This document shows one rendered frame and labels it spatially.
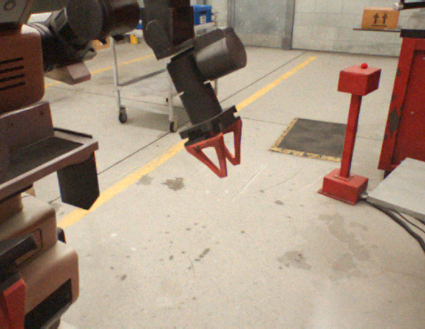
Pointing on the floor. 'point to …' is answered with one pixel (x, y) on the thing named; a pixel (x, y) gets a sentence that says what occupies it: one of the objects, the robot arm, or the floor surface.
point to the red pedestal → (333, 181)
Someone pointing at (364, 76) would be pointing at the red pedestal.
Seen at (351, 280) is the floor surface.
